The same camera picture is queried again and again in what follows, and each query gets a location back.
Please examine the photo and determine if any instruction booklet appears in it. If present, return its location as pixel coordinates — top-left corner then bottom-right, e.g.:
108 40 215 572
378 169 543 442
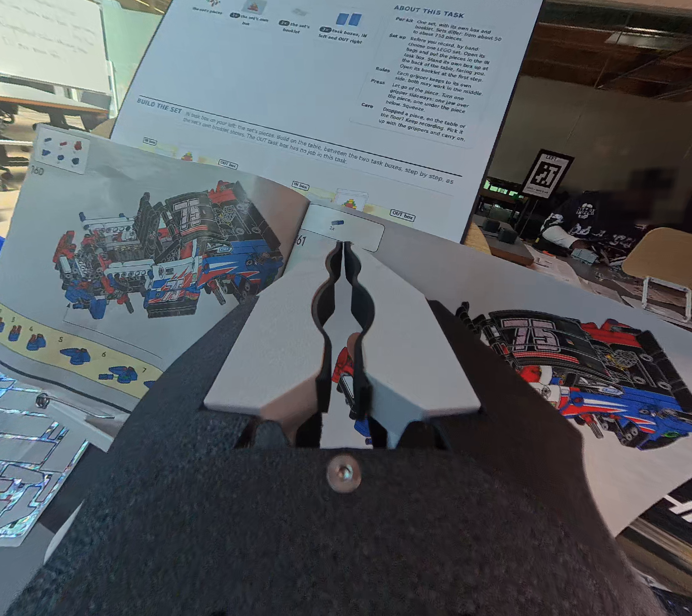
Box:
0 124 692 538

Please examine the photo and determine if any black and white marker sign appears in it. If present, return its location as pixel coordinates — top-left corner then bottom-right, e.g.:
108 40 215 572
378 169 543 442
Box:
520 150 575 202

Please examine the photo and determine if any toy set box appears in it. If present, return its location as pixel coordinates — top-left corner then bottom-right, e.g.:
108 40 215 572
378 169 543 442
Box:
622 481 692 598

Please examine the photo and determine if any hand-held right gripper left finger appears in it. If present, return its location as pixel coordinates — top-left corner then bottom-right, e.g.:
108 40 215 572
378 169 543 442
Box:
204 240 345 448

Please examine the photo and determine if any white printed task sheet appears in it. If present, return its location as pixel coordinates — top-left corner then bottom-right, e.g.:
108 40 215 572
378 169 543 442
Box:
108 0 574 245

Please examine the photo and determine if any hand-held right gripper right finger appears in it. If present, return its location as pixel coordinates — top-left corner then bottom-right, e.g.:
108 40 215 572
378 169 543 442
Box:
345 242 482 449

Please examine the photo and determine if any white book stand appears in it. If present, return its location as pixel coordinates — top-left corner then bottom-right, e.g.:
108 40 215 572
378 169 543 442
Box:
35 392 117 420

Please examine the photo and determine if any whiteboard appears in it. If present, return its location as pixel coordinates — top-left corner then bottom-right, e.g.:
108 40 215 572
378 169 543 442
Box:
0 0 112 97

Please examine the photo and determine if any silver sticker sheet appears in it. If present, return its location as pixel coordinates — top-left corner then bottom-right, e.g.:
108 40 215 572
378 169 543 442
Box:
0 370 91 542

